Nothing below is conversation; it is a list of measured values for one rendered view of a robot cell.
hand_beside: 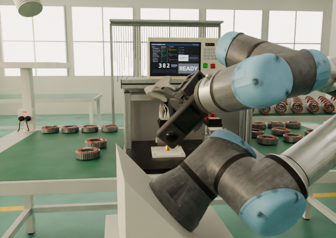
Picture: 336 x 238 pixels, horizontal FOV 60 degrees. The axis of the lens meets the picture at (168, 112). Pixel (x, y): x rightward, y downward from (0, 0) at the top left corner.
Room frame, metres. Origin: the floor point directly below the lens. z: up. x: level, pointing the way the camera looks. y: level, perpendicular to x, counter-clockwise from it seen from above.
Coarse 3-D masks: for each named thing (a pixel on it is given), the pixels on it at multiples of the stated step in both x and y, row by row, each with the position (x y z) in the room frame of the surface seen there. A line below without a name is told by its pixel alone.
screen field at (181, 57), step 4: (180, 56) 1.48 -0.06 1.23; (184, 56) 1.48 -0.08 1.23; (188, 56) 1.48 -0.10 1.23; (192, 56) 1.49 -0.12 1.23; (196, 56) 1.49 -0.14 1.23; (180, 60) 1.48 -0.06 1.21; (184, 60) 1.48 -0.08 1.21; (188, 60) 1.48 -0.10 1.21; (192, 60) 1.49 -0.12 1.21; (196, 60) 1.49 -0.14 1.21
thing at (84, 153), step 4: (80, 148) 1.35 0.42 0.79; (84, 148) 1.36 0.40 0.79; (88, 148) 1.37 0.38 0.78; (92, 148) 1.37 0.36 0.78; (96, 148) 1.36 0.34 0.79; (76, 152) 1.30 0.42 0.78; (80, 152) 1.29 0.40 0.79; (84, 152) 1.29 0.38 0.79; (88, 152) 1.29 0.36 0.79; (92, 152) 1.30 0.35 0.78; (96, 152) 1.31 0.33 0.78; (76, 156) 1.30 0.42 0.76; (80, 156) 1.29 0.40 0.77; (84, 156) 1.28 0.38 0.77; (88, 156) 1.29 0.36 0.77; (92, 156) 1.29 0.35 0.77; (96, 156) 1.31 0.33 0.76
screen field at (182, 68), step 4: (180, 64) 1.48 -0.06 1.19; (184, 64) 1.48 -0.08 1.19; (188, 64) 1.48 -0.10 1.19; (192, 64) 1.49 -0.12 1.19; (196, 64) 1.49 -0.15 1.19; (180, 68) 1.48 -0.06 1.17; (184, 68) 1.48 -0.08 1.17; (188, 68) 1.48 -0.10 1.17; (192, 68) 1.49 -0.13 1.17; (196, 68) 1.49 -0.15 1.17; (180, 72) 1.48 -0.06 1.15; (184, 72) 1.48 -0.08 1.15; (188, 72) 1.48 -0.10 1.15; (192, 72) 1.49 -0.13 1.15
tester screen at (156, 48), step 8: (152, 48) 1.47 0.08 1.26; (160, 48) 1.47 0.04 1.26; (168, 48) 1.47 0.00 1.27; (176, 48) 1.48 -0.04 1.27; (184, 48) 1.48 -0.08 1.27; (192, 48) 1.49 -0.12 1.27; (152, 56) 1.47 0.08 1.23; (160, 56) 1.47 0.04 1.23; (168, 56) 1.47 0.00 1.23; (176, 56) 1.48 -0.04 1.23; (152, 64) 1.47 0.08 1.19; (176, 64) 1.48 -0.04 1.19; (168, 72) 1.47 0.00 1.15; (176, 72) 1.48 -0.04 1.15
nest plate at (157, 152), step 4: (152, 148) 1.37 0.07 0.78; (156, 148) 1.37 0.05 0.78; (160, 148) 1.37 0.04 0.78; (164, 148) 1.37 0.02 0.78; (176, 148) 1.37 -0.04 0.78; (180, 148) 1.37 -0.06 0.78; (152, 152) 1.31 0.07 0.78; (156, 152) 1.31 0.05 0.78; (160, 152) 1.31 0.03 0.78; (164, 152) 1.31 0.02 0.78; (168, 152) 1.31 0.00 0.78; (172, 152) 1.31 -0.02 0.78; (176, 152) 1.31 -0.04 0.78; (180, 152) 1.31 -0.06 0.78; (152, 156) 1.26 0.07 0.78; (156, 156) 1.26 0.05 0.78; (160, 156) 1.27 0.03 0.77; (164, 156) 1.27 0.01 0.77; (168, 156) 1.27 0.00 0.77; (172, 156) 1.27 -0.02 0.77; (176, 156) 1.27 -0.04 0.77; (180, 156) 1.28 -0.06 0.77; (184, 156) 1.28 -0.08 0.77
